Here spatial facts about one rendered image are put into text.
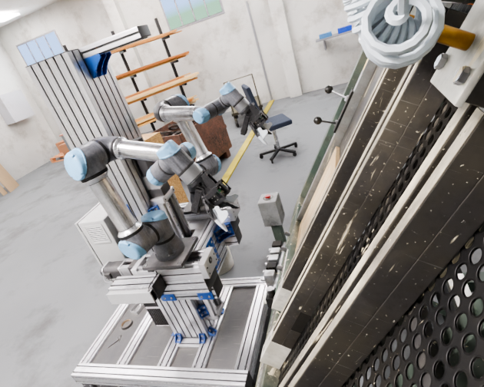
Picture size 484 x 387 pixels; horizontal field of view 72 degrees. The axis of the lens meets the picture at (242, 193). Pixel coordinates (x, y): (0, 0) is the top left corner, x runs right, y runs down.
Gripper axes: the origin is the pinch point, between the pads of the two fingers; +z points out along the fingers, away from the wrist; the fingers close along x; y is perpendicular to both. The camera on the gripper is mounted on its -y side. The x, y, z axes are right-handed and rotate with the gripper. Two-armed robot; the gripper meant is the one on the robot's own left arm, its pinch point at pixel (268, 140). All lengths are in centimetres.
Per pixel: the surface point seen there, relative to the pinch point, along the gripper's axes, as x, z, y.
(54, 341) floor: -26, 11, -267
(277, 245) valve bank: -12, 48, -35
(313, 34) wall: 710, -3, -35
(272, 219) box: 10, 42, -38
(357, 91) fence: -7.6, 7.3, 48.4
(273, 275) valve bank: -37, 50, -33
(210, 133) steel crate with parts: 322, -15, -202
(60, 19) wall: 696, -501, -495
